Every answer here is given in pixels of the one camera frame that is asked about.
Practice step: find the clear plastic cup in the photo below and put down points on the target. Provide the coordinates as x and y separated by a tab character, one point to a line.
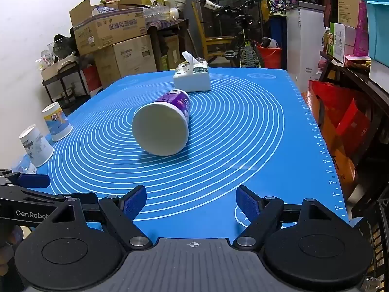
25	166

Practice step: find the person's left hand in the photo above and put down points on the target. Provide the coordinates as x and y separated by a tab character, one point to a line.
5	257

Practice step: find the teal plastic storage bin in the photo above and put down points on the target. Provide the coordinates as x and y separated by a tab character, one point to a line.
378	27

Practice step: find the blue silicone mat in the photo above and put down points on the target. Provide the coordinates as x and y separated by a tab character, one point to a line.
243	133

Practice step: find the large brown cardboard box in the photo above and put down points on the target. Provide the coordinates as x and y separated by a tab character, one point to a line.
133	56

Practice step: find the black metal rack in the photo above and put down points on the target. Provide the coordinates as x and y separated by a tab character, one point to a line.
65	79

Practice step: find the wooden chair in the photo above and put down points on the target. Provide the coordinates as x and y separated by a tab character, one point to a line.
209	41

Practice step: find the yellow and blue print cup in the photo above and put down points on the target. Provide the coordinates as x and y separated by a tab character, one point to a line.
57	123

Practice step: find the tall flat cardboard sheet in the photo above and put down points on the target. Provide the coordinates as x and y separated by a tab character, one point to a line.
349	0

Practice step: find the purple and white paper cup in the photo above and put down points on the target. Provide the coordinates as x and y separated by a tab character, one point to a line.
165	121

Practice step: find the red bucket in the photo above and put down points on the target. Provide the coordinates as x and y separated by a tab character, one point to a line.
270	56

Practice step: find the red paper bag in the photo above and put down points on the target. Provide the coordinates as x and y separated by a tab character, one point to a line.
337	127

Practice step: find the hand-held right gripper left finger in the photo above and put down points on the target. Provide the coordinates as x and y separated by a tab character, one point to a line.
135	202

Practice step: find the pink package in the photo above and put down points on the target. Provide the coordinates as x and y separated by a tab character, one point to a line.
362	30

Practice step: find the white tissue pack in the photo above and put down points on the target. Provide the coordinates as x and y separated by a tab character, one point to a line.
192	77

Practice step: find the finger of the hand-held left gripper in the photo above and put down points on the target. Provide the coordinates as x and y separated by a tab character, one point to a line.
35	180
36	196

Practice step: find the dark wooden side table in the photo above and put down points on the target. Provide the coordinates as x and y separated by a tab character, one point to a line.
364	85

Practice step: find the dark helmet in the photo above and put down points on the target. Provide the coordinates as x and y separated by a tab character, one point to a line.
63	47

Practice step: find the white and green carton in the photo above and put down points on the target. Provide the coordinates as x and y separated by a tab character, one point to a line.
342	42

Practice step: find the white cup with grey print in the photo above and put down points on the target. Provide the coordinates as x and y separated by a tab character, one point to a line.
36	147

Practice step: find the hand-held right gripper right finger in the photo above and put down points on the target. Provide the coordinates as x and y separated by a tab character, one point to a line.
246	202

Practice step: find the black bicycle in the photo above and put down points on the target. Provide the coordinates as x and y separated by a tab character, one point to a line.
247	45

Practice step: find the white chest freezer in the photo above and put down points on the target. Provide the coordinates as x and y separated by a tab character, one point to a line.
304	42

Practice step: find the open printed cardboard box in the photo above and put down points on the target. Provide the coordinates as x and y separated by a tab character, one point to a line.
106	29

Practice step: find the plain brown cardboard box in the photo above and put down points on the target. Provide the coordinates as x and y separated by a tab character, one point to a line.
106	67

